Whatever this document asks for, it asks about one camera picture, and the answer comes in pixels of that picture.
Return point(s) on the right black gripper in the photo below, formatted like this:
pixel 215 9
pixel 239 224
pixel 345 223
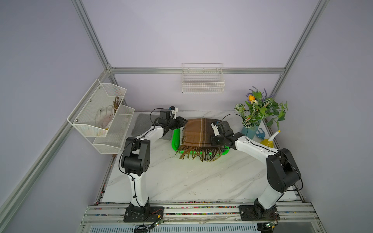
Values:
pixel 212 141

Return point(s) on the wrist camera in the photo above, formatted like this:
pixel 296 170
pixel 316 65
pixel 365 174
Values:
pixel 174 111
pixel 215 129

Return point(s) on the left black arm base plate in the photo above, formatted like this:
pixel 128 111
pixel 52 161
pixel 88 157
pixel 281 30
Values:
pixel 148 213

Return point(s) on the brown plaid fringed scarf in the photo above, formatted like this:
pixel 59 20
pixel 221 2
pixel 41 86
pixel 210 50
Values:
pixel 197 141

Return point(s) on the artificial plant in blue vase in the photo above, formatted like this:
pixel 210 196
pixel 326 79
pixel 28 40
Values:
pixel 259 106

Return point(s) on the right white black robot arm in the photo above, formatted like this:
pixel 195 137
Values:
pixel 282 171

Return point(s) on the grey folded scarf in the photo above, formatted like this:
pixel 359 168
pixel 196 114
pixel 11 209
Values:
pixel 143 123

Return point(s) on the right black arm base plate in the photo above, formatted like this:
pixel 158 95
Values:
pixel 257 213

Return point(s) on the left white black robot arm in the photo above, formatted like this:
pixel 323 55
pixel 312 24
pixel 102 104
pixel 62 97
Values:
pixel 135 157

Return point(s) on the green plastic basket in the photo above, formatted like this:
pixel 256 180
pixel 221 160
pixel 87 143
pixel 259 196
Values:
pixel 177 138

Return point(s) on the clear plastic item in shelf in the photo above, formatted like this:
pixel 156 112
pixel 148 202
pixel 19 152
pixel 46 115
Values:
pixel 104 117

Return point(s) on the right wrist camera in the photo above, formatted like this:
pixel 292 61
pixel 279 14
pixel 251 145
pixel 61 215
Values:
pixel 215 129

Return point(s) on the yellow spray bottle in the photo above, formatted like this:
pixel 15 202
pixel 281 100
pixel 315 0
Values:
pixel 270 142

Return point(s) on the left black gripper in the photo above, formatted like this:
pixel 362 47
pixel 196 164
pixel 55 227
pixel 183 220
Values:
pixel 180 123

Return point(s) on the small blue garden fork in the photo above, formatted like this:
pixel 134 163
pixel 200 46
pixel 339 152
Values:
pixel 260 133

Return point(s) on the white mesh upper shelf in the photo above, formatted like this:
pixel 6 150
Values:
pixel 98 100

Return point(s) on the white wire wall basket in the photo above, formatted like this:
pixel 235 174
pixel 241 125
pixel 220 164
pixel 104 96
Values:
pixel 202 78

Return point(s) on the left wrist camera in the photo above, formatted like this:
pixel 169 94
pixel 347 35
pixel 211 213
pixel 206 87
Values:
pixel 174 111

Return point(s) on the white mesh shelf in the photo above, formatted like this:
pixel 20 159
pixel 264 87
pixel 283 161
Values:
pixel 113 142
pixel 98 100

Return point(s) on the white mesh lower shelf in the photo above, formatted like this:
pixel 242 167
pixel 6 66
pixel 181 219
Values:
pixel 113 142

